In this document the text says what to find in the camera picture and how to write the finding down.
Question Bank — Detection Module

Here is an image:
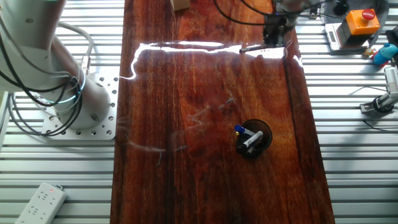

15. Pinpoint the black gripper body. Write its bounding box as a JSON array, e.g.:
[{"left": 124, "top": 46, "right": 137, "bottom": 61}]
[{"left": 262, "top": 14, "right": 297, "bottom": 39}]

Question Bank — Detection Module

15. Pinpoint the blue capped marker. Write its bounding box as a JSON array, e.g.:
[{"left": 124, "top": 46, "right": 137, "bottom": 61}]
[{"left": 234, "top": 124, "right": 256, "bottom": 137}]

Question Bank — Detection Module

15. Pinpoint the black round cable connector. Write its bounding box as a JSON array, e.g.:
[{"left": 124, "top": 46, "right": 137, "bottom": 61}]
[{"left": 333, "top": 0, "right": 348, "bottom": 16}]

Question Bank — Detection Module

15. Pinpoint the clear black gel pen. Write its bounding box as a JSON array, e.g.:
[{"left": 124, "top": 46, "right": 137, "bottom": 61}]
[{"left": 239, "top": 45, "right": 267, "bottom": 54}]

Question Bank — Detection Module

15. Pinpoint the blue toy figure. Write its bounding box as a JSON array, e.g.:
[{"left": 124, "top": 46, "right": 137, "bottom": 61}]
[{"left": 373, "top": 42, "right": 398, "bottom": 67}]

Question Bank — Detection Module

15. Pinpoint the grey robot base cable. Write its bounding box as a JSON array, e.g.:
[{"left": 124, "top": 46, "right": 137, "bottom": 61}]
[{"left": 57, "top": 21, "right": 95, "bottom": 76}]

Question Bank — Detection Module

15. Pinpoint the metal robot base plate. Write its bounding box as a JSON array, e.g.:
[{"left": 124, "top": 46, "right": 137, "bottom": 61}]
[{"left": 41, "top": 73, "right": 119, "bottom": 141}]

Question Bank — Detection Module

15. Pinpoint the grey ridged camera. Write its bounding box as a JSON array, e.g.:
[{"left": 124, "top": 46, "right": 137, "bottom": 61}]
[{"left": 360, "top": 66, "right": 398, "bottom": 114}]

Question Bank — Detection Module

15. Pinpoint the white black marker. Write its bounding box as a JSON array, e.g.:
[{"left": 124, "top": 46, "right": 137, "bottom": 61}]
[{"left": 241, "top": 130, "right": 264, "bottom": 149}]

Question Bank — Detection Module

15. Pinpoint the thin black wire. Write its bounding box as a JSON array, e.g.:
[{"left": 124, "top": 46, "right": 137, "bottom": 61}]
[{"left": 362, "top": 119, "right": 398, "bottom": 132}]

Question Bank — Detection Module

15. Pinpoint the black base cable bundle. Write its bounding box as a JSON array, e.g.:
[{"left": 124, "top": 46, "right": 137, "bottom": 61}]
[{"left": 0, "top": 34, "right": 83, "bottom": 138}]

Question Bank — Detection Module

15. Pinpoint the dark pen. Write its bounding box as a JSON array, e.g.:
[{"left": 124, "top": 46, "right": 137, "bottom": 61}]
[{"left": 246, "top": 138, "right": 262, "bottom": 155}]

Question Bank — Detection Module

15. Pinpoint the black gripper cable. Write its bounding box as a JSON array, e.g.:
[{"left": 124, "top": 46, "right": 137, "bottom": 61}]
[
  {"left": 213, "top": 0, "right": 267, "bottom": 27},
  {"left": 239, "top": 0, "right": 276, "bottom": 17}
]

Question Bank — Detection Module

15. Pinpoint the grey digital scale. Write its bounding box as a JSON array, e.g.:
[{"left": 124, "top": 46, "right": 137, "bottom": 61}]
[{"left": 324, "top": 22, "right": 371, "bottom": 52}]

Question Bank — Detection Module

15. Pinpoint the small cardboard box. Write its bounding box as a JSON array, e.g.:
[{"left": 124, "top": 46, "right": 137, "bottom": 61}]
[{"left": 169, "top": 0, "right": 192, "bottom": 12}]

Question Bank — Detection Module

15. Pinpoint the black mesh pen holder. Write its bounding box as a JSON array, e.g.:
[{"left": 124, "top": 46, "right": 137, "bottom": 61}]
[{"left": 235, "top": 119, "right": 274, "bottom": 159}]

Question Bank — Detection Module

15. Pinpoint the white power strip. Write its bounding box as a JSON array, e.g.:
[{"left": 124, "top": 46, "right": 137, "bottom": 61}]
[{"left": 14, "top": 182, "right": 68, "bottom": 224}]

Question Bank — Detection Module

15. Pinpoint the orange emergency stop button box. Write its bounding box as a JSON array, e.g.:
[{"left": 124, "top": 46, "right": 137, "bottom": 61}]
[{"left": 337, "top": 8, "right": 381, "bottom": 49}]

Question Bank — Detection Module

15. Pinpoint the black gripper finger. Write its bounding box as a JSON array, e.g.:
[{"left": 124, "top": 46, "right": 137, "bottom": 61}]
[
  {"left": 277, "top": 33, "right": 292, "bottom": 49},
  {"left": 263, "top": 33, "right": 278, "bottom": 49}
]

